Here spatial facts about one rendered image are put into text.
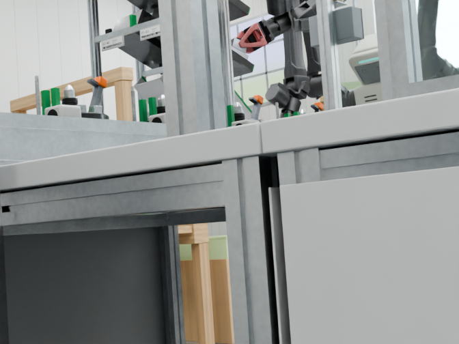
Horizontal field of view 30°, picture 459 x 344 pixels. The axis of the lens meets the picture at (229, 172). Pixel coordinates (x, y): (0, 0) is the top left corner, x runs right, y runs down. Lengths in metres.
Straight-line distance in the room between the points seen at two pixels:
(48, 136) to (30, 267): 1.13
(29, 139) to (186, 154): 0.53
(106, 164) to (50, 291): 1.59
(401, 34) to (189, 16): 0.22
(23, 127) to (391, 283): 0.76
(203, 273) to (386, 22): 4.87
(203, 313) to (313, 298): 4.92
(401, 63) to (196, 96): 0.21
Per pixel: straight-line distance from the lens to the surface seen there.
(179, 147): 0.85
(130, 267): 2.70
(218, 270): 5.83
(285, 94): 2.80
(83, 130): 1.41
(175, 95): 0.91
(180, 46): 0.91
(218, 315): 5.87
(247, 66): 2.35
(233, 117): 1.92
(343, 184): 0.73
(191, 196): 0.85
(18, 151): 1.32
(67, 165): 0.98
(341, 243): 0.74
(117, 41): 2.32
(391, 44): 0.85
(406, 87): 0.84
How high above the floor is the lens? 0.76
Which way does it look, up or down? 4 degrees up
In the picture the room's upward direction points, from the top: 4 degrees counter-clockwise
